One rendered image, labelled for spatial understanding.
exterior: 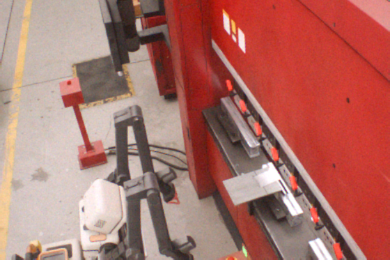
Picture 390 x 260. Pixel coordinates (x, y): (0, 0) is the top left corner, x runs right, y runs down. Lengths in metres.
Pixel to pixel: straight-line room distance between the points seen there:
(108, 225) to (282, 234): 0.91
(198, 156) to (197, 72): 0.72
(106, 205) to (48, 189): 2.19
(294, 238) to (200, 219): 1.33
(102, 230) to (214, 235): 1.59
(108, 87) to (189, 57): 2.24
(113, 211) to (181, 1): 1.29
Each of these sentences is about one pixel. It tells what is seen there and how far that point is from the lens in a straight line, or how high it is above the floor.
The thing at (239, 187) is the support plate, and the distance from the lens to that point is 2.60.
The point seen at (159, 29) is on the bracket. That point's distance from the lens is 3.56.
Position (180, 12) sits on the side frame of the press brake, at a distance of 2.86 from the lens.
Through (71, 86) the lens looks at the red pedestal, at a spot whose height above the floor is 0.80.
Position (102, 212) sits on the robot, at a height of 1.37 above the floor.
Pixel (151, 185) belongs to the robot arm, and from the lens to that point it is 1.81.
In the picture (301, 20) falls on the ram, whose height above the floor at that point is 2.08.
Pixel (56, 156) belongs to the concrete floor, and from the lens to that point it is 4.55.
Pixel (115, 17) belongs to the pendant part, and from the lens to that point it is 3.04.
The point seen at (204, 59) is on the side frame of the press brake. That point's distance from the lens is 3.07.
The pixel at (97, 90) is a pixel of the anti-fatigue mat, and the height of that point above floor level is 0.02.
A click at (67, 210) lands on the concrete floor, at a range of 4.06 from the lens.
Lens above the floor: 2.94
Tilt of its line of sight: 40 degrees down
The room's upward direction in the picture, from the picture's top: 6 degrees counter-clockwise
